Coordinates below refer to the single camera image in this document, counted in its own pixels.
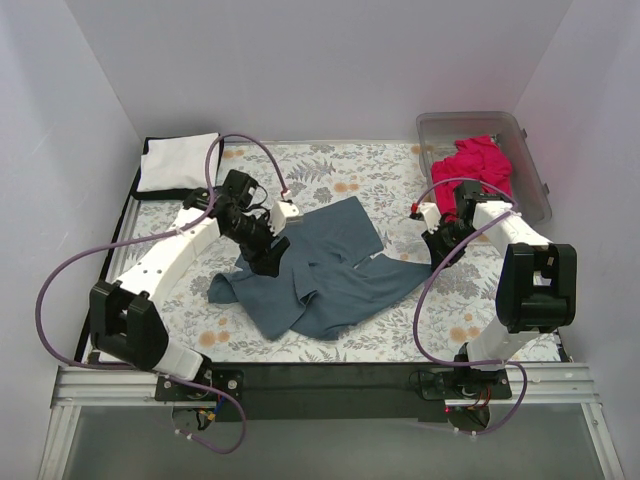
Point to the blue-grey t shirt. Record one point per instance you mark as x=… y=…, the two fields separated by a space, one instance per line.
x=333 y=275

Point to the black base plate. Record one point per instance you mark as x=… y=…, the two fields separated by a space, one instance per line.
x=314 y=391

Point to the folded white t shirt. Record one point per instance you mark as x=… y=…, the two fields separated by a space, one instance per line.
x=175 y=162

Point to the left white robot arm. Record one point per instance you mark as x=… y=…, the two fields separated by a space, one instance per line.
x=125 y=321

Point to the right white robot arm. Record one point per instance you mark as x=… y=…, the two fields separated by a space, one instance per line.
x=536 y=292

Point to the clear plastic bin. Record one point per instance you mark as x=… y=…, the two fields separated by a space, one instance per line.
x=437 y=133

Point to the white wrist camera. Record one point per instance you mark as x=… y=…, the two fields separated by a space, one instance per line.
x=428 y=213
x=281 y=214

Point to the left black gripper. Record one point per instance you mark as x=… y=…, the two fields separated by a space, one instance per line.
x=265 y=250

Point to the pink t shirt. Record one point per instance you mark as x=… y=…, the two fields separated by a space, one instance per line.
x=478 y=158

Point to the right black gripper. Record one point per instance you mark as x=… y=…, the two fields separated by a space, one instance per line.
x=441 y=245

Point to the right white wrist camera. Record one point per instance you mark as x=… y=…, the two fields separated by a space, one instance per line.
x=428 y=213

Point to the floral table cloth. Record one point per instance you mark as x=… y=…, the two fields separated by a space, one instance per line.
x=387 y=179

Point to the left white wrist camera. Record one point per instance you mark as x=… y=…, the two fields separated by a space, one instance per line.
x=281 y=214

